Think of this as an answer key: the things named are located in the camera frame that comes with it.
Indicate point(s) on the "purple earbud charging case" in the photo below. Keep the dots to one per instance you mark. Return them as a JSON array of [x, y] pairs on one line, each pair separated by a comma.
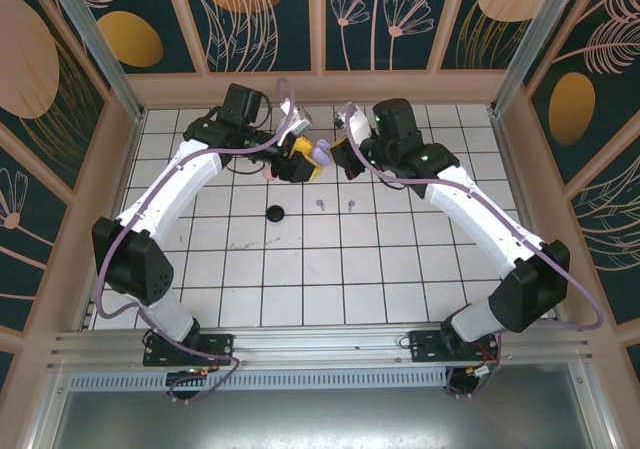
[[321, 155]]

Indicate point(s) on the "black earbud charging case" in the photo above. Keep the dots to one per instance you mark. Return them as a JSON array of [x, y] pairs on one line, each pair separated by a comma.
[[275, 213]]

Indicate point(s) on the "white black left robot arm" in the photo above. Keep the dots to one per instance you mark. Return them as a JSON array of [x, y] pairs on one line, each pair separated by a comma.
[[175, 184]]

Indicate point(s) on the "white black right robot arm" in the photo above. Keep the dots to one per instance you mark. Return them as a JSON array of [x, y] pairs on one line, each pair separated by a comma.
[[475, 209]]

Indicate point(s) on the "grey metal sheet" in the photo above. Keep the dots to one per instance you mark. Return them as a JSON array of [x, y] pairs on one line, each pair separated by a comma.
[[325, 419]]

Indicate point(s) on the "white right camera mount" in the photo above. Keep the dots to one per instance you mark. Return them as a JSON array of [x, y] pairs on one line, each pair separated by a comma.
[[360, 126]]

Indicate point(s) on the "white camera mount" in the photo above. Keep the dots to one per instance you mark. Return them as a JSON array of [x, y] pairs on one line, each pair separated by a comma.
[[360, 126], [284, 109]]

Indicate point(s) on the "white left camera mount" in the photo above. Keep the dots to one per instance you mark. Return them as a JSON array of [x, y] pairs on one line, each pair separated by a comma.
[[284, 109]]

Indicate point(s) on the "aluminium frame post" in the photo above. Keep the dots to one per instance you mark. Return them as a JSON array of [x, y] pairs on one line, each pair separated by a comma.
[[530, 34], [47, 419], [599, 419], [100, 54]]

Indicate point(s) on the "aluminium side rail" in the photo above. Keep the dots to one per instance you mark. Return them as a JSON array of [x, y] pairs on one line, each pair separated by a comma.
[[524, 209]]

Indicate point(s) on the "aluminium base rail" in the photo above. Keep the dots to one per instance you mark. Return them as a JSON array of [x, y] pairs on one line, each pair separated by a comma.
[[325, 344]]

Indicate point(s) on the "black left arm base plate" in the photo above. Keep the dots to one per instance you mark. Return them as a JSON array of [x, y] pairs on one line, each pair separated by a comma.
[[220, 349]]

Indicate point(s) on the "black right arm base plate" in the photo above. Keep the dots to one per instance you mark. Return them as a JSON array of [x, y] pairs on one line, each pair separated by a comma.
[[425, 346]]

